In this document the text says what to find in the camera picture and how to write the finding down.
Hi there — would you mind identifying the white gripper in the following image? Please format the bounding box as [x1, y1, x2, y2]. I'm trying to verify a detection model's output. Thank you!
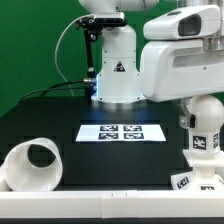
[140, 40, 224, 129]

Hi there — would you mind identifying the white lamp bulb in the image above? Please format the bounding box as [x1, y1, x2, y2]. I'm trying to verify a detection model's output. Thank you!
[188, 95, 224, 156]

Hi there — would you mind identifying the white lamp base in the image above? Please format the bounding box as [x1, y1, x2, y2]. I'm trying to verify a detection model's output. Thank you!
[171, 150, 224, 192]

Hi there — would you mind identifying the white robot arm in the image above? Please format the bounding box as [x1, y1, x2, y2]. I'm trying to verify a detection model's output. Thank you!
[78, 0, 224, 128]

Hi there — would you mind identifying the white lamp shade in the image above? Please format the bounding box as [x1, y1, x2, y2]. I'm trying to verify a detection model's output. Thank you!
[3, 138, 63, 192]

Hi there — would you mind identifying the white marker sheet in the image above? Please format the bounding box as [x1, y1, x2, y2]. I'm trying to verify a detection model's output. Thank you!
[76, 124, 166, 142]

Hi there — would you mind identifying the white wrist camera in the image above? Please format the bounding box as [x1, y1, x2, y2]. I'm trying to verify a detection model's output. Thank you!
[143, 5, 221, 40]

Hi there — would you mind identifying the black cable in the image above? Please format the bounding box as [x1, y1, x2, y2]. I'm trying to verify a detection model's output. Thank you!
[18, 79, 88, 104]

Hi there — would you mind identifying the grey rear camera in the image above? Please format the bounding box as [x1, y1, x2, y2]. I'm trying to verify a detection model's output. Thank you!
[93, 12, 126, 27]

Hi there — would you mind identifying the black camera stand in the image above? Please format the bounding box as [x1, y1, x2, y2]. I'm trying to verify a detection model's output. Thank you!
[76, 16, 100, 102]

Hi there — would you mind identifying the grey camera cable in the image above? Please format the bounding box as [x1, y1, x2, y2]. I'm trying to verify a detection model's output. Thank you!
[54, 13, 94, 98]

